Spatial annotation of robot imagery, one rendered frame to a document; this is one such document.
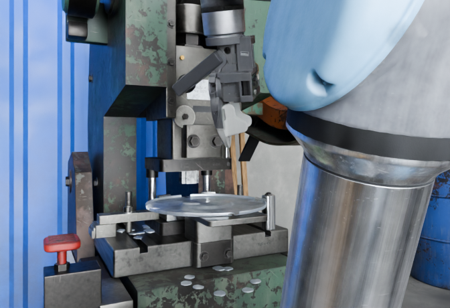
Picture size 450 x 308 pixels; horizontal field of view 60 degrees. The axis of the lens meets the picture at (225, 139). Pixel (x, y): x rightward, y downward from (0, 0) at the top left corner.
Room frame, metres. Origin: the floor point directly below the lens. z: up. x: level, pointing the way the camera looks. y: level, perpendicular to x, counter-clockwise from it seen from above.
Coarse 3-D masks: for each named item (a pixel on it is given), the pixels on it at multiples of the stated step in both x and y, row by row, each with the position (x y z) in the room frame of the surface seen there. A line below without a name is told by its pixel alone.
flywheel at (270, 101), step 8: (272, 96) 1.35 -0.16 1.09; (264, 104) 1.33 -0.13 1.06; (272, 104) 1.30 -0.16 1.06; (280, 104) 1.29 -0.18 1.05; (264, 112) 1.33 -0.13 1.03; (272, 112) 1.28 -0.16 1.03; (280, 112) 1.24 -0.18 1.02; (264, 120) 1.33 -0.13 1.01; (272, 120) 1.28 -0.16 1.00; (280, 120) 1.24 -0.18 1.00; (280, 128) 1.24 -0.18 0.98
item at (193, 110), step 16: (176, 48) 0.95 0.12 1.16; (192, 48) 0.97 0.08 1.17; (176, 64) 0.95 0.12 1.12; (192, 64) 0.97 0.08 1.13; (176, 80) 0.95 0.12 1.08; (176, 96) 0.95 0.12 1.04; (192, 96) 0.97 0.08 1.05; (208, 96) 0.99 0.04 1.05; (176, 112) 0.94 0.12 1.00; (192, 112) 0.96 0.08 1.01; (208, 112) 0.99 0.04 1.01; (160, 128) 1.03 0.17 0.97; (176, 128) 0.95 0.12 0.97; (192, 128) 0.94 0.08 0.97; (208, 128) 0.96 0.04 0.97; (160, 144) 1.03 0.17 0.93; (176, 144) 0.95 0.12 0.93; (192, 144) 0.93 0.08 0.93; (208, 144) 0.96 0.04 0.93
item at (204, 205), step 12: (156, 204) 0.94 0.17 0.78; (168, 204) 0.94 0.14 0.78; (180, 204) 0.93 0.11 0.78; (192, 204) 0.91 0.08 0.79; (204, 204) 0.91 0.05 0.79; (216, 204) 0.91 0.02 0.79; (228, 204) 0.92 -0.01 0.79; (240, 204) 0.94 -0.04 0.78; (252, 204) 0.94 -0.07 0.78; (264, 204) 0.94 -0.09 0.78; (192, 216) 0.80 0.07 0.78; (204, 216) 0.80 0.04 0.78; (216, 216) 0.80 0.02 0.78
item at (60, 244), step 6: (60, 234) 0.73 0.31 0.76; (66, 234) 0.73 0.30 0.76; (72, 234) 0.73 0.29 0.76; (48, 240) 0.69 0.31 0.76; (54, 240) 0.69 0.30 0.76; (60, 240) 0.69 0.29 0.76; (66, 240) 0.69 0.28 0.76; (72, 240) 0.69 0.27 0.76; (78, 240) 0.69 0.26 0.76; (48, 246) 0.67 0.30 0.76; (54, 246) 0.67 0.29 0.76; (60, 246) 0.67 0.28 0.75; (66, 246) 0.68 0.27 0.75; (72, 246) 0.68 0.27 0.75; (78, 246) 0.69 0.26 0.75; (60, 252) 0.70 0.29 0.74; (66, 252) 0.71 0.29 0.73; (60, 258) 0.70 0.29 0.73; (66, 258) 0.71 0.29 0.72
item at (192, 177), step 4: (180, 172) 1.04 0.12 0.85; (184, 172) 1.03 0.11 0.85; (188, 172) 1.03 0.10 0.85; (192, 172) 1.03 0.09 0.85; (196, 172) 1.05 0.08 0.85; (180, 176) 1.04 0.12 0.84; (184, 176) 1.03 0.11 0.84; (188, 176) 1.03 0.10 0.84; (192, 176) 1.03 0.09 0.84; (196, 176) 1.05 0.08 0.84; (180, 180) 1.04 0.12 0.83; (184, 180) 1.03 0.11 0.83; (188, 180) 1.03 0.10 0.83; (192, 180) 1.03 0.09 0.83; (196, 180) 1.05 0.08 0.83
